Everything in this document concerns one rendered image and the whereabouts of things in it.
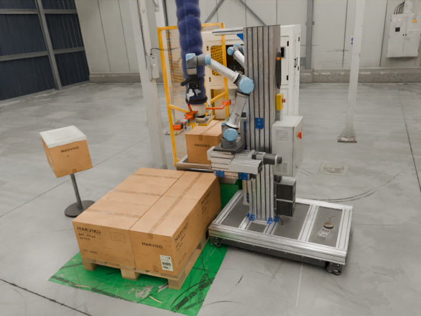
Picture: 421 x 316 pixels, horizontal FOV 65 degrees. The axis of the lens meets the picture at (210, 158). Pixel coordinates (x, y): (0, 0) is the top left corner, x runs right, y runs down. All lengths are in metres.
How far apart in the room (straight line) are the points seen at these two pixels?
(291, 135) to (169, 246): 1.36
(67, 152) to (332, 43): 9.69
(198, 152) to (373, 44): 8.99
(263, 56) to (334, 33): 9.18
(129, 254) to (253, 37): 2.10
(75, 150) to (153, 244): 1.65
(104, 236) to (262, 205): 1.50
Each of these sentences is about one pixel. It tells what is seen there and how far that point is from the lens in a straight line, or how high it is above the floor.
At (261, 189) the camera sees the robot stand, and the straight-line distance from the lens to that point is 3.20.
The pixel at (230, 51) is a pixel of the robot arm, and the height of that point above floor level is 1.81.
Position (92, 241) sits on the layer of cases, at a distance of 3.21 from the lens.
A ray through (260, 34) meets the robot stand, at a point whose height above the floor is 1.97.
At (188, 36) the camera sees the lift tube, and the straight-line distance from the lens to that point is 3.29.
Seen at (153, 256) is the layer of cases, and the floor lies 0.31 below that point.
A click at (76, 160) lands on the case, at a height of 0.77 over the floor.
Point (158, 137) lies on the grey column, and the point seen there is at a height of 0.66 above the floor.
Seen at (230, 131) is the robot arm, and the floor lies 1.23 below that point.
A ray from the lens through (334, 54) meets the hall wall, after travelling 12.01.
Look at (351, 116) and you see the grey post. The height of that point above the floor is 0.44.
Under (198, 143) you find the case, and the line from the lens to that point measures 3.70.
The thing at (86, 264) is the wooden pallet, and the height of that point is 0.06.
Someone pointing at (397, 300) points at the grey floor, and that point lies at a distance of 3.10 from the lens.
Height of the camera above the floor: 2.06
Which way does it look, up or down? 22 degrees down
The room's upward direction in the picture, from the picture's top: 5 degrees counter-clockwise
